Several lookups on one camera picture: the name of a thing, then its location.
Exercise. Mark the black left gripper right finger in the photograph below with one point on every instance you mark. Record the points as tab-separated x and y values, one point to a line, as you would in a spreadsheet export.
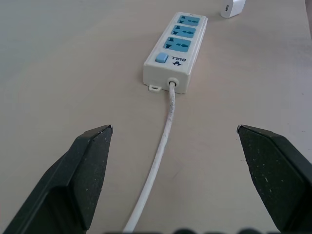
275	175

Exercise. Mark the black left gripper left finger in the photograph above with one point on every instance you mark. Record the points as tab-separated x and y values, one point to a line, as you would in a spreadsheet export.
73	185

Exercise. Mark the white USB charger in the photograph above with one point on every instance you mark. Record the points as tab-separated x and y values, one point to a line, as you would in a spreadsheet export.
232	8

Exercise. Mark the white power strip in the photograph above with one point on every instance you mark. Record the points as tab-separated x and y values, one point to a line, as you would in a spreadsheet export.
176	50

